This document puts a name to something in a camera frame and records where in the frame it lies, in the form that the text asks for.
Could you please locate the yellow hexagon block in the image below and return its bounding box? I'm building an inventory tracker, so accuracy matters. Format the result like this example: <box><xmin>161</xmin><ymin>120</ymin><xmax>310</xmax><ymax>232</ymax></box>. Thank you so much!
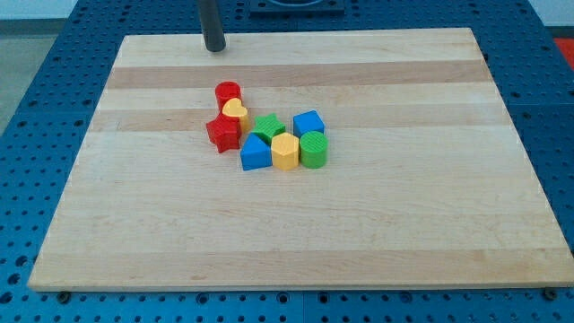
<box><xmin>271</xmin><ymin>133</ymin><xmax>300</xmax><ymax>170</ymax></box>

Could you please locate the green cylinder block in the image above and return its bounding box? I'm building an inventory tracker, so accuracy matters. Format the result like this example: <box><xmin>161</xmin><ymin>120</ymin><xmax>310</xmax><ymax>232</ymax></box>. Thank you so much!
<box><xmin>300</xmin><ymin>131</ymin><xmax>328</xmax><ymax>169</ymax></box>

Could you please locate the blue triangle block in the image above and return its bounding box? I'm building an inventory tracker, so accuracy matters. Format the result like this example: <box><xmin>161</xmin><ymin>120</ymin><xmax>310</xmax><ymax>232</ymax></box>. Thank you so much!
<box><xmin>239</xmin><ymin>134</ymin><xmax>273</xmax><ymax>170</ymax></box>

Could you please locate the green star block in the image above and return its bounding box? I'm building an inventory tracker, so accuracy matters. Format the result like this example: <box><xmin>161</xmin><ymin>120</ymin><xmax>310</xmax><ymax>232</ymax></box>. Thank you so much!
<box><xmin>252</xmin><ymin>113</ymin><xmax>286</xmax><ymax>145</ymax></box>

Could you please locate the blue cube block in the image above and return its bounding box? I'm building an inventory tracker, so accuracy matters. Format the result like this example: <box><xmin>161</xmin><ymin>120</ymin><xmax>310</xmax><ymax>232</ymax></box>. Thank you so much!
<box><xmin>292</xmin><ymin>110</ymin><xmax>325</xmax><ymax>137</ymax></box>

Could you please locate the red star block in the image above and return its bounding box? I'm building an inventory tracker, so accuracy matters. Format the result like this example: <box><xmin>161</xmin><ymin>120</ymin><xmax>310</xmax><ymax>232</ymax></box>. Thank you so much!
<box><xmin>205</xmin><ymin>113</ymin><xmax>242</xmax><ymax>153</ymax></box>

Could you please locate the yellow heart block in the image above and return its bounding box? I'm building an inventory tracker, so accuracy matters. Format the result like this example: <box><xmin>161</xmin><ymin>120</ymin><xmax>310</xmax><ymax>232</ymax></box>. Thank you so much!
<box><xmin>222</xmin><ymin>98</ymin><xmax>251</xmax><ymax>134</ymax></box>

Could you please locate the red cylinder block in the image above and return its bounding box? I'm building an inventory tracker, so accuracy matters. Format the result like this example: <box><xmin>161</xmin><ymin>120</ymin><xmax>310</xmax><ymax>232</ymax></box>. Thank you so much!
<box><xmin>214</xmin><ymin>81</ymin><xmax>242</xmax><ymax>111</ymax></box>

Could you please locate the wooden board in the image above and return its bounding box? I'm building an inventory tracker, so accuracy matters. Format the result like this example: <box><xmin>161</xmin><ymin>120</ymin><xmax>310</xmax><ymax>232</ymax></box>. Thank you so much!
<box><xmin>28</xmin><ymin>28</ymin><xmax>573</xmax><ymax>292</ymax></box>

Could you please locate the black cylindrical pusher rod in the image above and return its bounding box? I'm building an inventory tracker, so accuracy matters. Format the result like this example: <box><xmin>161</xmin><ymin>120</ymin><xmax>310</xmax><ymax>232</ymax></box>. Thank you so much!
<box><xmin>197</xmin><ymin>0</ymin><xmax>226</xmax><ymax>53</ymax></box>

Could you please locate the black bolt left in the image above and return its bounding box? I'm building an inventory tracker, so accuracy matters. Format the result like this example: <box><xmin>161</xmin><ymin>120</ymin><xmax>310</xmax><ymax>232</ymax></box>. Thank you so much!
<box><xmin>57</xmin><ymin>291</ymin><xmax>72</xmax><ymax>304</ymax></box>

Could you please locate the black bolt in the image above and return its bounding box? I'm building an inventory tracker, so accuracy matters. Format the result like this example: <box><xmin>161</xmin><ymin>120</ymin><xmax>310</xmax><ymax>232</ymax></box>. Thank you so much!
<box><xmin>57</xmin><ymin>291</ymin><xmax>72</xmax><ymax>304</ymax></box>
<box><xmin>543</xmin><ymin>288</ymin><xmax>558</xmax><ymax>301</ymax></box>

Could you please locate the black bolt right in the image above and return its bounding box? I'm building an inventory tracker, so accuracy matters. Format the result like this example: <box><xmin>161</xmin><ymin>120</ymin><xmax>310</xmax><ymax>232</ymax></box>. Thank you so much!
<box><xmin>543</xmin><ymin>288</ymin><xmax>558</xmax><ymax>301</ymax></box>

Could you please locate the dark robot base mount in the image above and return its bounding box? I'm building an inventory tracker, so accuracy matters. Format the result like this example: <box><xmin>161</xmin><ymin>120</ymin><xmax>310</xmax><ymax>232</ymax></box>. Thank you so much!
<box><xmin>248</xmin><ymin>0</ymin><xmax>345</xmax><ymax>17</ymax></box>

